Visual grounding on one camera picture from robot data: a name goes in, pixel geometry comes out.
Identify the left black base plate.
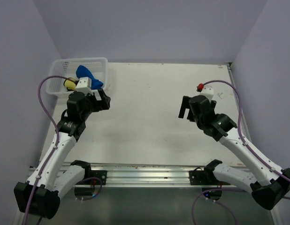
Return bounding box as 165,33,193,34
77,170,107,186

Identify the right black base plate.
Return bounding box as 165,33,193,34
189,167,230,186

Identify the blue towel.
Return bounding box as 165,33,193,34
76,65,103,90

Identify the aluminium mounting rail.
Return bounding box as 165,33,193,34
91,164,218,188

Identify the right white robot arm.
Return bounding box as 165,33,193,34
178,95,290,210

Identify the white plastic basket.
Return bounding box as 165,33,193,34
46,57,109,99

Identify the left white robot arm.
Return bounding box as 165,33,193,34
14,89,111,219

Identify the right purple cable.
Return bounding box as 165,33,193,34
191,80,290,225

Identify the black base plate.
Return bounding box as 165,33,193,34
189,167,230,186
77,170,107,186

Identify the purple cable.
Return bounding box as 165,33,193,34
23,75,103,225
191,80,290,225

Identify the yellow and black towel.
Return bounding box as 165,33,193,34
63,78,78,91

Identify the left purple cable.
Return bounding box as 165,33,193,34
23,75,103,225

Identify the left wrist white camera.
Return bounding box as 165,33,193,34
76,77,92,96

